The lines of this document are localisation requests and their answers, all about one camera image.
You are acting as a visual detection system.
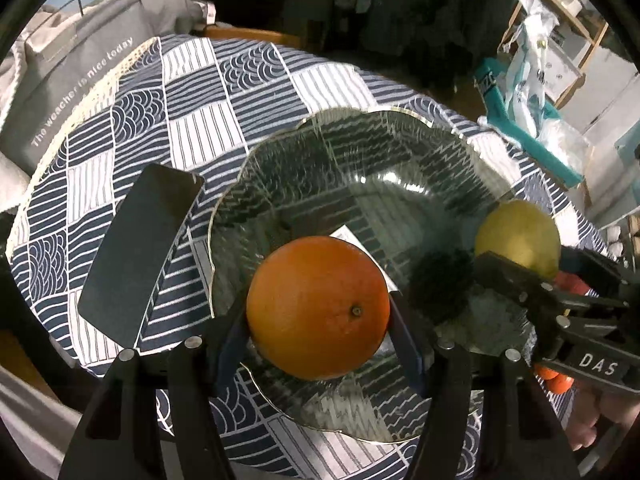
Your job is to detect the small orange tangerine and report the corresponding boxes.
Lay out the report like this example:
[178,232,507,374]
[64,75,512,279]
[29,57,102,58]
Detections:
[534,271,589,394]

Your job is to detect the large orange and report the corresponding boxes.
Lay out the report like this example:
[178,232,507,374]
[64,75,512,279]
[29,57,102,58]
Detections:
[246,236,390,382]

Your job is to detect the person's right hand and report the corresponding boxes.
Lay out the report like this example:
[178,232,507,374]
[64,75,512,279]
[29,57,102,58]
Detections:
[565,382,639,451]

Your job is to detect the black smartphone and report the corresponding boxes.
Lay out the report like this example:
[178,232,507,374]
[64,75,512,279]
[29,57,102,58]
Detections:
[78,164,204,348]

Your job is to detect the clear glass plate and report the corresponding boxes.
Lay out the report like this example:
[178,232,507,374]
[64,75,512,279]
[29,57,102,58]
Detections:
[208,107,532,443]

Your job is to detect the teal storage box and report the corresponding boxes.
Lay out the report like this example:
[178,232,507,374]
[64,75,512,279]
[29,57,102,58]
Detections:
[474,58,584,188]

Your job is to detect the white plastic bags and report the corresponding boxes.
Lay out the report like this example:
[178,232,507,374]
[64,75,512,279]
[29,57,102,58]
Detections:
[504,0,591,174]

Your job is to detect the wooden shelf rack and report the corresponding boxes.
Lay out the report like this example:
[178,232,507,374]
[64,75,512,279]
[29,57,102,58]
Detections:
[499,0,612,111]

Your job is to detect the dark hanging clothes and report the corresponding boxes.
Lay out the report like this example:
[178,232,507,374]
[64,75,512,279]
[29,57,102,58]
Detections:
[283,0,514,96]

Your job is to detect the blue white patterned tablecloth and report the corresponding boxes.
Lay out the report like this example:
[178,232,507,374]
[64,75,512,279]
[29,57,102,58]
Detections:
[2,35,608,479]

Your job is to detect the grey tote bag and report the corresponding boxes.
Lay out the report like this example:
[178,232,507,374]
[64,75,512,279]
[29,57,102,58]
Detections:
[17,0,206,174]

